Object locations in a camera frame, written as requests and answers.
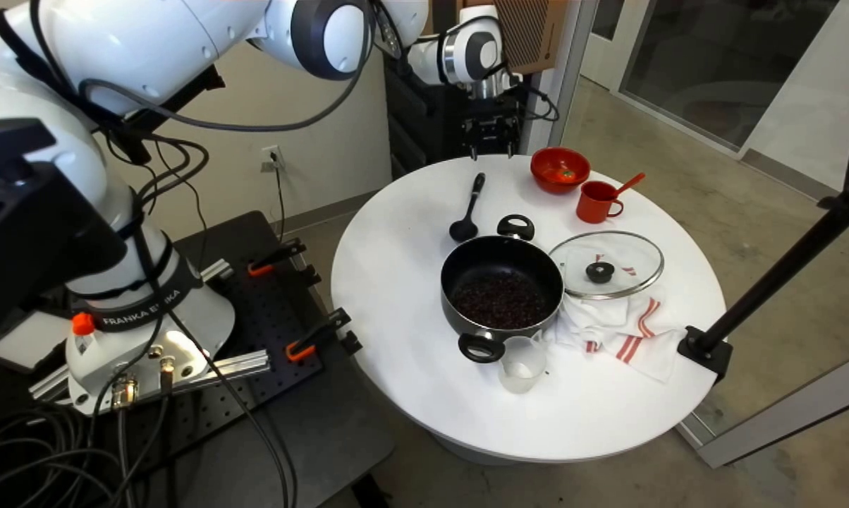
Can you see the black plastic serving spoon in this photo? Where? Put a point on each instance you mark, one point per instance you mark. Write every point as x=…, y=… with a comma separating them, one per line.
x=463, y=229

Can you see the orange round knob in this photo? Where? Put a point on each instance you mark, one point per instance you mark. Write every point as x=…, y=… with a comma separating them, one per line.
x=82, y=325

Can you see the black camera box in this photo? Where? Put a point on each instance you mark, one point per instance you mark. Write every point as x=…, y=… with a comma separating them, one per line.
x=30, y=244

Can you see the grey floor door track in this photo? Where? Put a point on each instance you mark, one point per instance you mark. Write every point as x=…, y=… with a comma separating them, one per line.
x=790, y=406

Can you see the glass lid with black knob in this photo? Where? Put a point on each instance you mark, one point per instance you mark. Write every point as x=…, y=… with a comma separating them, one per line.
x=598, y=272

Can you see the grey door frame post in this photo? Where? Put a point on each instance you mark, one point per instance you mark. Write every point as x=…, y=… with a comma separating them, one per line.
x=560, y=86

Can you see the dark brown beans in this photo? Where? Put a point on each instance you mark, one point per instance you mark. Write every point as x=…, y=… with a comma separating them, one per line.
x=499, y=297

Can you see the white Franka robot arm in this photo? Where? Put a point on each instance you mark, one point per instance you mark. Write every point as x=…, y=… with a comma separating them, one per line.
x=113, y=39

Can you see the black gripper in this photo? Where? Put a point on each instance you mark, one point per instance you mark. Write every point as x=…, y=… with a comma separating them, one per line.
x=492, y=115

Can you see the red plastic spoon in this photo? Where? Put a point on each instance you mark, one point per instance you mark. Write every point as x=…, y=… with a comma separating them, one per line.
x=631, y=183

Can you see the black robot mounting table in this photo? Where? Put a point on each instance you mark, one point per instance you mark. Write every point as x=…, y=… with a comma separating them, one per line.
x=254, y=321

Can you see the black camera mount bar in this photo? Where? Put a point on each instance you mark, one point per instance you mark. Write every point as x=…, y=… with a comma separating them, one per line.
x=199, y=86

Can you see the aluminium rail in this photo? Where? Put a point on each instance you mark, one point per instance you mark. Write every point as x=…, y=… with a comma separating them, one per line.
x=234, y=362

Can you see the red bowl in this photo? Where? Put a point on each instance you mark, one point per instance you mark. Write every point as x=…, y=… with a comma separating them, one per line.
x=560, y=170

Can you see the clear glass measuring cup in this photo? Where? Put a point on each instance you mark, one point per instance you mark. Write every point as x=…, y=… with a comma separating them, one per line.
x=522, y=373

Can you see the red cup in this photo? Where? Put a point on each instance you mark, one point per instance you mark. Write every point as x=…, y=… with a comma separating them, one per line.
x=593, y=204

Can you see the white wall outlet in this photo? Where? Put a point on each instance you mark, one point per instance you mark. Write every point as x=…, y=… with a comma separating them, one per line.
x=271, y=160

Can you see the black camera stand pole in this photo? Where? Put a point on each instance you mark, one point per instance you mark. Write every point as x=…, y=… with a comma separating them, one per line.
x=772, y=283

